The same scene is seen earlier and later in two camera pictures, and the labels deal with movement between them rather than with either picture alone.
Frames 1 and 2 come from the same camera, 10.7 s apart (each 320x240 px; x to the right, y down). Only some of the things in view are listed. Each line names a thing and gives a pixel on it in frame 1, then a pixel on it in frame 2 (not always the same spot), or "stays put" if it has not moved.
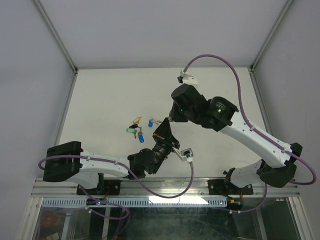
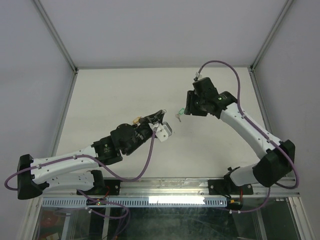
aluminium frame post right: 287,6 stays put
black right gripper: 174,117 -> 189,108
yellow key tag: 137,119 stays put
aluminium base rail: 152,187 stays put
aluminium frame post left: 55,35 stays put
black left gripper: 164,131 -> 145,120
